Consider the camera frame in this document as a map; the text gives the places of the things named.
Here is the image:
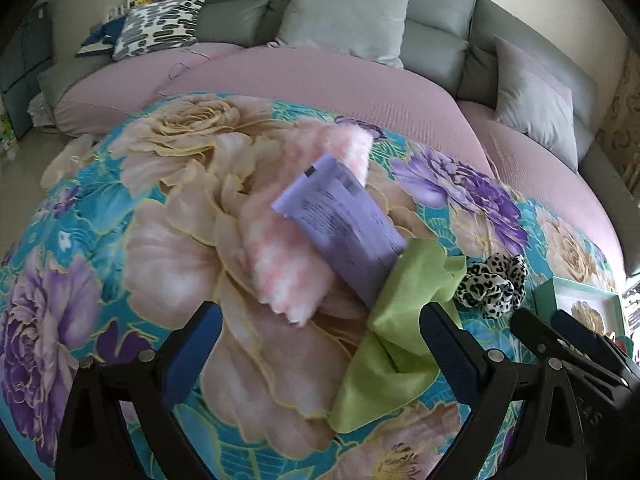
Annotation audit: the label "leopard print scrunchie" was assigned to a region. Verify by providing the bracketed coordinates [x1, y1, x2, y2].
[452, 253, 529, 320]

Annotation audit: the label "grey upholstered headboard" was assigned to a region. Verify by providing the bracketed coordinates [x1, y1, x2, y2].
[37, 0, 640, 221]

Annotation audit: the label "pink fluffy cloth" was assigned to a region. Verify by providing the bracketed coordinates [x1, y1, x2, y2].
[237, 122, 373, 325]

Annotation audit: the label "patterned storage bag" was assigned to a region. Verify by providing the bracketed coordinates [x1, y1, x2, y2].
[27, 95, 61, 128]

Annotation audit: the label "light green cloth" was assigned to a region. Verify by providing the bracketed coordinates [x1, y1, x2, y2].
[327, 237, 468, 432]

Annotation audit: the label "green box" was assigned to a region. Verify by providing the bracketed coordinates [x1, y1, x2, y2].
[534, 277, 628, 341]

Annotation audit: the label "green white packages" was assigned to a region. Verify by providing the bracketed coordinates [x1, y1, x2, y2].
[0, 112, 18, 161]

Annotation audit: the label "grey square pillow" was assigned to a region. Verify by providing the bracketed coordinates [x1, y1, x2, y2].
[272, 0, 412, 70]

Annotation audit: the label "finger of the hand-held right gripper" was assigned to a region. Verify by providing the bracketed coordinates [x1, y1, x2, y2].
[510, 307, 627, 387]
[551, 309, 635, 370]

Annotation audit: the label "black white patterned pillow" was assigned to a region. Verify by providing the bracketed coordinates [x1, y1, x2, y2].
[112, 0, 209, 62]

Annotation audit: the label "purple tube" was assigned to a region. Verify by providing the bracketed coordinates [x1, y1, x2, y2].
[270, 154, 407, 308]

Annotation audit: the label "floral teal blanket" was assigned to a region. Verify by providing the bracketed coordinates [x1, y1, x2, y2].
[0, 91, 623, 480]

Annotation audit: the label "lilac grey pillow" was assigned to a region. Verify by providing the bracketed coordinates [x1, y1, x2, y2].
[492, 36, 574, 158]

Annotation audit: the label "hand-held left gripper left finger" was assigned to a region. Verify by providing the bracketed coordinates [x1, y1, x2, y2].
[55, 300, 224, 480]

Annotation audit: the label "blue cabinet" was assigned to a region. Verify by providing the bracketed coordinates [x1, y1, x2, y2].
[0, 2, 55, 141]

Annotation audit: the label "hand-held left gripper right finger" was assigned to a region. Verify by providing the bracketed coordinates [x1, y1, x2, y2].
[419, 301, 588, 480]

